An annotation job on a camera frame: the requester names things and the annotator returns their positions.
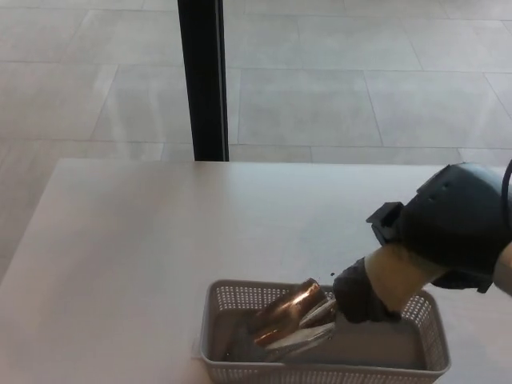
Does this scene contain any grey perforated plastic basket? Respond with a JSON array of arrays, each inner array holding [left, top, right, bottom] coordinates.
[[198, 278, 451, 384]]

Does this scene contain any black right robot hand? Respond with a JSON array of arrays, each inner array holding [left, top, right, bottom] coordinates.
[[366, 161, 512, 295]]

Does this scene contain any black window frame post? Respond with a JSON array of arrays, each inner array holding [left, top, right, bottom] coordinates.
[[177, 0, 230, 162]]

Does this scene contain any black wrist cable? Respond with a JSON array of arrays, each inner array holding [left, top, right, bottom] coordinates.
[[501, 158, 512, 203]]

